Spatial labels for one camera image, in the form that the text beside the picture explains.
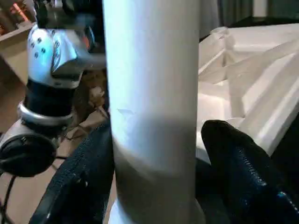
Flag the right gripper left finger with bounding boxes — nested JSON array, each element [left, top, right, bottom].
[[29, 126, 116, 224]]

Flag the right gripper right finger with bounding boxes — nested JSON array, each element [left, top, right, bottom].
[[195, 120, 299, 224]]

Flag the white plastic table top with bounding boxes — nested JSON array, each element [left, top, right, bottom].
[[197, 22, 299, 161]]

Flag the white plastic table leg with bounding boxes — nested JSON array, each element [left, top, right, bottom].
[[102, 0, 204, 224]]

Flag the black mat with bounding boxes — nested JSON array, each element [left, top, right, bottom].
[[217, 16, 299, 187]]

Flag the grey curtain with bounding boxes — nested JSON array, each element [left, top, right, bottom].
[[198, 0, 221, 37]]

